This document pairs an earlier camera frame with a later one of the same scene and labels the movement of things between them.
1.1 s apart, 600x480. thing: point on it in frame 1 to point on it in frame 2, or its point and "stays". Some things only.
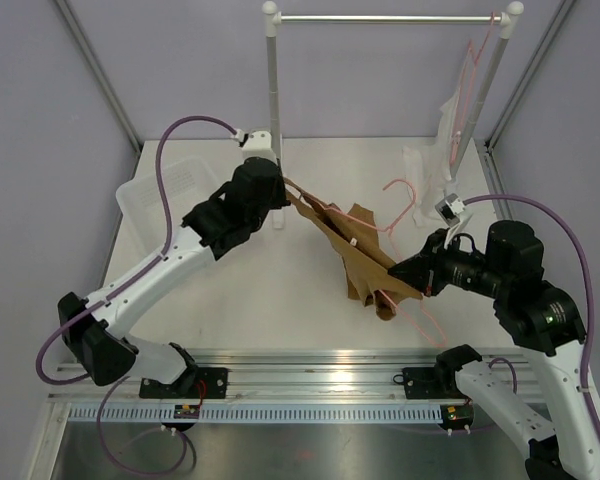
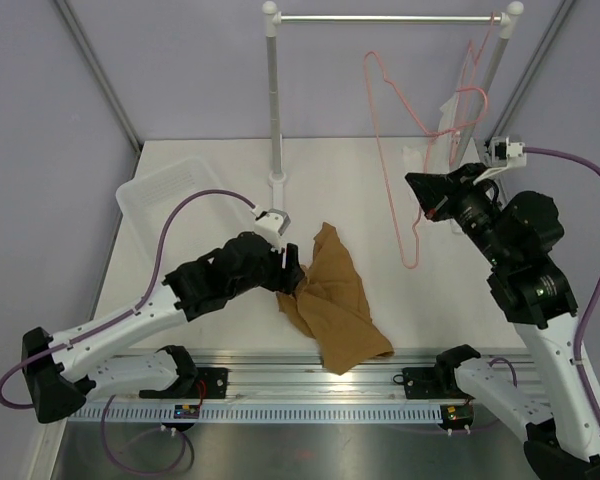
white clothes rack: x=509 y=19 stays
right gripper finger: x=414 y=271 to x=438 y=194
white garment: x=428 y=168 stays
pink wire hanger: x=388 y=229 to x=432 y=136
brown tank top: x=353 y=234 to x=330 y=305
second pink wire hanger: x=461 y=84 stays
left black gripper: x=280 y=199 to x=285 y=279
